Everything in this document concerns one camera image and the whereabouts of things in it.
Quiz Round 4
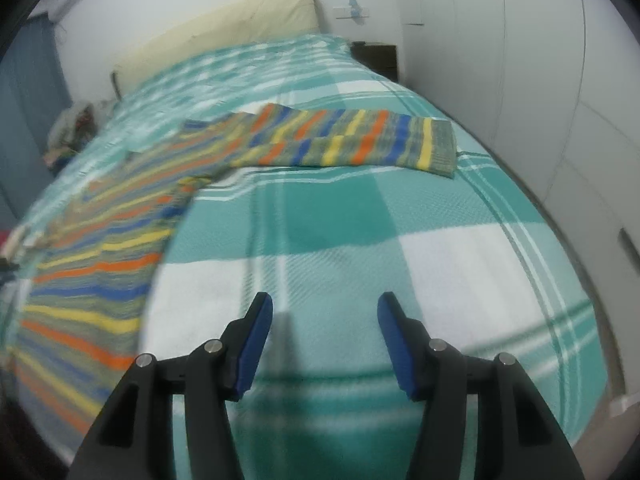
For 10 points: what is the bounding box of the multicolour striped knit sweater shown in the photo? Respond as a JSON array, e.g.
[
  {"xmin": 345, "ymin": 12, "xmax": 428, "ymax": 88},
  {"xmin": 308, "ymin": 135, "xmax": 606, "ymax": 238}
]
[{"xmin": 10, "ymin": 102, "xmax": 458, "ymax": 436}]

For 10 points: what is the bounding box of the cream padded headboard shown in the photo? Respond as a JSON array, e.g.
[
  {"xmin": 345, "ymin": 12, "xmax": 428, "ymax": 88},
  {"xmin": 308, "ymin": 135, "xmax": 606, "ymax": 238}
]
[{"xmin": 111, "ymin": 0, "xmax": 321, "ymax": 96}]

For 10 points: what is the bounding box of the pile of clothes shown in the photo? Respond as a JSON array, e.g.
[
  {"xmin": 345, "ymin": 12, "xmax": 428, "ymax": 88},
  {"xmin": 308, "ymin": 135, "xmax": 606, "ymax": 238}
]
[{"xmin": 42, "ymin": 102, "xmax": 98, "ymax": 171}]

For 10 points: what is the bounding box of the white wall socket panel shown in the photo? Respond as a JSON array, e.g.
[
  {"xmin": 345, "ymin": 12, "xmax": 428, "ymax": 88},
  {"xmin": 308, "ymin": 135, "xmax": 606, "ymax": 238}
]
[{"xmin": 332, "ymin": 0, "xmax": 370, "ymax": 21}]

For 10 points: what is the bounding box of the cream and red cloth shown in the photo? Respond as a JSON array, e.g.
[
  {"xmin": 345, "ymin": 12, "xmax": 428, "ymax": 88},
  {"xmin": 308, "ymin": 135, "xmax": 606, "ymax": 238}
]
[{"xmin": 0, "ymin": 227, "xmax": 31, "ymax": 266}]

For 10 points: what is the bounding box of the dark wooden nightstand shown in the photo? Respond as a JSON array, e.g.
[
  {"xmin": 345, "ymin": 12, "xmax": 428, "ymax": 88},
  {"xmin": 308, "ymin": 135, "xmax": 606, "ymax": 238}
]
[{"xmin": 350, "ymin": 40, "xmax": 399, "ymax": 81}]

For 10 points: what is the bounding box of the green white checked blanket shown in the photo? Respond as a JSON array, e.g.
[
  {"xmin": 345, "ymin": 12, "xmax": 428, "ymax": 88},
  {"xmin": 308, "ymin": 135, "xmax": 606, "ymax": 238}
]
[{"xmin": 0, "ymin": 32, "xmax": 626, "ymax": 480}]

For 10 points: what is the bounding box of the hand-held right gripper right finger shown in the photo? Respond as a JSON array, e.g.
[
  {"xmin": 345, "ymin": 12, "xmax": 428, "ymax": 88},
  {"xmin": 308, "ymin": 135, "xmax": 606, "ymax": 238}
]
[{"xmin": 377, "ymin": 291, "xmax": 586, "ymax": 480}]

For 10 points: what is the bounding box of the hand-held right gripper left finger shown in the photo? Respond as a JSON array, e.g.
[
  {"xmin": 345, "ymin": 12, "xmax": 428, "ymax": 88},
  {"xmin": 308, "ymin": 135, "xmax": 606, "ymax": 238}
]
[{"xmin": 67, "ymin": 291, "xmax": 274, "ymax": 480}]

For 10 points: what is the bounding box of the white wardrobe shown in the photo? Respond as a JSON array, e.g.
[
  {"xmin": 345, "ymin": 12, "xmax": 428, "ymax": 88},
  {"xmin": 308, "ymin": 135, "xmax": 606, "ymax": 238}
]
[{"xmin": 395, "ymin": 0, "xmax": 640, "ymax": 311}]

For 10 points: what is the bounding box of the blue curtain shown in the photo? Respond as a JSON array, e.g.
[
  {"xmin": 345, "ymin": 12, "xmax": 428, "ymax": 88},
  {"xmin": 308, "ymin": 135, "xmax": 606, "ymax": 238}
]
[{"xmin": 0, "ymin": 10, "xmax": 71, "ymax": 221}]

